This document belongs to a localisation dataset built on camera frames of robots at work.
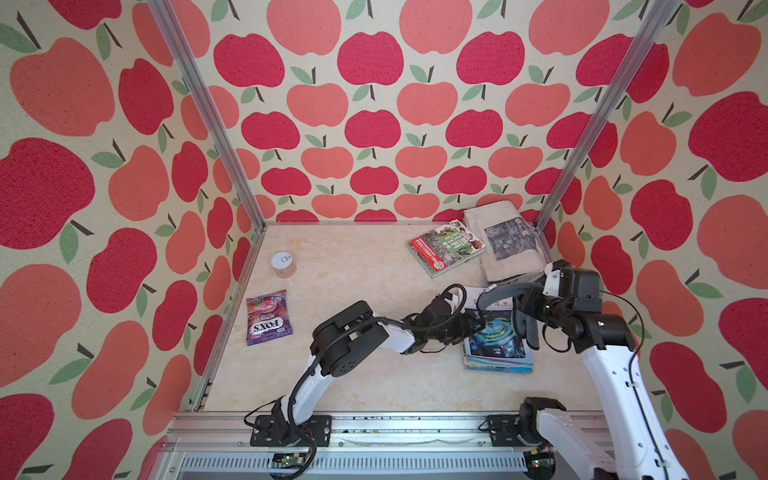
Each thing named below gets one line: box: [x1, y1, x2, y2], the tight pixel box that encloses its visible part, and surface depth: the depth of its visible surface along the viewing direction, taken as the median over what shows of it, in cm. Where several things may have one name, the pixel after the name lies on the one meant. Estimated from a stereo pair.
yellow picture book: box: [463, 355, 534, 374], surface depth 84 cm
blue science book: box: [463, 286, 533, 374], surface depth 86 cm
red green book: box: [405, 219, 487, 278], surface depth 113 cm
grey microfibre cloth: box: [477, 282, 544, 350], surface depth 73 cm
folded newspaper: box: [464, 201, 547, 283], surface depth 113 cm
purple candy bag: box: [246, 289, 293, 346], surface depth 95 cm
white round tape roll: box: [271, 252, 297, 279], surface depth 106 cm
